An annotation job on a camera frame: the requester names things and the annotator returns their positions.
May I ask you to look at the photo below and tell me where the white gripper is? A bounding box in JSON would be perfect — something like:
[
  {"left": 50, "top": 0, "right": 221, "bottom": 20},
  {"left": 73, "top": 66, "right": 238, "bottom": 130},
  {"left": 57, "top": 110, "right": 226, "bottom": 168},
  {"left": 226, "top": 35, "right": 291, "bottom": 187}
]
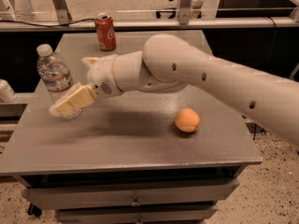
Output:
[{"left": 49, "top": 54, "right": 122, "bottom": 118}]

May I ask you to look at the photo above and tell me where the clear plastic water bottle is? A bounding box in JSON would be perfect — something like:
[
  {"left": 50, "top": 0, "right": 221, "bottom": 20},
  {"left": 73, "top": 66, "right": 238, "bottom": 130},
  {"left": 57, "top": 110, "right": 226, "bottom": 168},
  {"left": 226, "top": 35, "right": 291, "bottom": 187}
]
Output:
[{"left": 36, "top": 43, "right": 83, "bottom": 120}]

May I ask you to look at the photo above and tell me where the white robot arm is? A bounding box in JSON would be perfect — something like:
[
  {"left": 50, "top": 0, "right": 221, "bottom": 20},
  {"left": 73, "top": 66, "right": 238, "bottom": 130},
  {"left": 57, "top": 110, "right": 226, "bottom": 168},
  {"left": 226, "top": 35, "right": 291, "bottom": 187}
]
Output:
[{"left": 50, "top": 34, "right": 299, "bottom": 146}]

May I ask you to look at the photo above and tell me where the red soda can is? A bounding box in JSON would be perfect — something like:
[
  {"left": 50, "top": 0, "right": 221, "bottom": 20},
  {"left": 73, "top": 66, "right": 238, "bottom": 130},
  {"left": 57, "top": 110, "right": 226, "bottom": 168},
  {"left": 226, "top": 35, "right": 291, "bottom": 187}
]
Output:
[{"left": 94, "top": 13, "right": 116, "bottom": 51}]

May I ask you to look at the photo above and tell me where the white canister at left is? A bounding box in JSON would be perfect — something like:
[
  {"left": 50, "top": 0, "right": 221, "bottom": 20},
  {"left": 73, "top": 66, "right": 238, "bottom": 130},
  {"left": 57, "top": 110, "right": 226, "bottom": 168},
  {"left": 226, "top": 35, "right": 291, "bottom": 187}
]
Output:
[{"left": 0, "top": 79, "right": 17, "bottom": 103}]

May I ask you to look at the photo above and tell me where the grey drawer cabinet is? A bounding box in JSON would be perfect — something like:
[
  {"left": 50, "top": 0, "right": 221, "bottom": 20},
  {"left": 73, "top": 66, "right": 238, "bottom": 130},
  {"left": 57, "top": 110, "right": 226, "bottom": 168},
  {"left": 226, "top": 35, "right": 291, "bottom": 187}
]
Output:
[{"left": 0, "top": 30, "right": 263, "bottom": 224}]

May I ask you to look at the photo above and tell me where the orange fruit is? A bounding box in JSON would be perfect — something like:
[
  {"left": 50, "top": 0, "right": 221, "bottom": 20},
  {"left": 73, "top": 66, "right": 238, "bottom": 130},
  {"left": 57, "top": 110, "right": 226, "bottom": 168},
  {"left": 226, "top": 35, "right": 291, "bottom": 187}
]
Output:
[{"left": 175, "top": 108, "right": 200, "bottom": 133}]

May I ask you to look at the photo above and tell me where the black cable on rail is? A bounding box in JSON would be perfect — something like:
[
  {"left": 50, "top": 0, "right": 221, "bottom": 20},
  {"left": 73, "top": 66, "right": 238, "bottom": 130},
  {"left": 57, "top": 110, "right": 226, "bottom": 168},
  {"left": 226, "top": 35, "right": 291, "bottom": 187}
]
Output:
[{"left": 0, "top": 18, "right": 95, "bottom": 28}]

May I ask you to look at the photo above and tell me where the metal rail frame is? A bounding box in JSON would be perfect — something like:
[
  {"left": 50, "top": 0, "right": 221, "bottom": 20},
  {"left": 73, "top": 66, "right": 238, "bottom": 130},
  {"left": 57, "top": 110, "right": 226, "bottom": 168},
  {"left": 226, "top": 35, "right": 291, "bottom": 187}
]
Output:
[{"left": 0, "top": 0, "right": 298, "bottom": 31}]

